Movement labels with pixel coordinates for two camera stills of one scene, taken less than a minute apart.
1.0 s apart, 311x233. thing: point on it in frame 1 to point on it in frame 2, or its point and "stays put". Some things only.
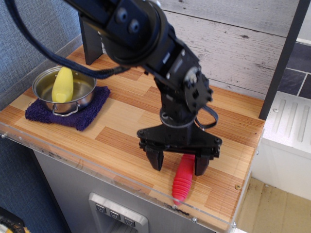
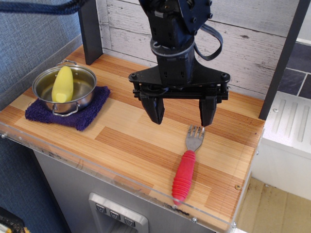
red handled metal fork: x=182 y=181 stays put
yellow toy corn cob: x=62 y=88 stays put
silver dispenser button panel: x=108 y=217 stays put
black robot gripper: x=177 y=132 to x=177 y=76
